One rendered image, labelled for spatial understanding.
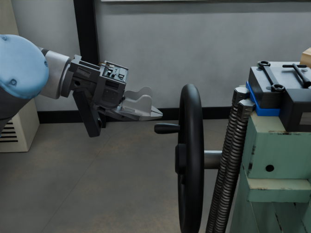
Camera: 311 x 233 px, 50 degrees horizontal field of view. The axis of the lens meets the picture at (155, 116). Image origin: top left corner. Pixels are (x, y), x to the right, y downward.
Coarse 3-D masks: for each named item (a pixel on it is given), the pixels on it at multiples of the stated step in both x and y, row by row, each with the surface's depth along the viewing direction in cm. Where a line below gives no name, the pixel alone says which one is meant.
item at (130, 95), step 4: (144, 88) 71; (148, 88) 71; (124, 92) 71; (128, 92) 71; (132, 92) 71; (136, 92) 71; (140, 92) 71; (144, 92) 71; (148, 92) 71; (124, 96) 72; (128, 96) 72; (132, 96) 72; (136, 96) 72; (140, 96) 72; (152, 108) 73; (156, 112) 72; (160, 112) 73
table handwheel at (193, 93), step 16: (192, 96) 56; (192, 112) 53; (192, 128) 52; (192, 144) 51; (176, 160) 62; (192, 160) 50; (208, 160) 63; (192, 176) 50; (192, 192) 51; (192, 208) 51; (192, 224) 53
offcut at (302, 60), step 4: (304, 52) 74; (308, 52) 74; (304, 56) 74; (308, 56) 74; (300, 60) 75; (304, 60) 75; (308, 60) 74; (300, 64) 76; (304, 64) 75; (308, 64) 74
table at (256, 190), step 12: (240, 168) 56; (252, 180) 51; (264, 180) 51; (276, 180) 51; (288, 180) 51; (300, 180) 51; (252, 192) 50; (264, 192) 50; (276, 192) 50; (288, 192) 50; (300, 192) 50
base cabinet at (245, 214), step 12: (240, 180) 96; (240, 192) 96; (240, 204) 94; (252, 204) 83; (264, 204) 73; (240, 216) 94; (252, 216) 82; (264, 216) 73; (276, 216) 66; (240, 228) 94; (252, 228) 82; (264, 228) 73; (276, 228) 66
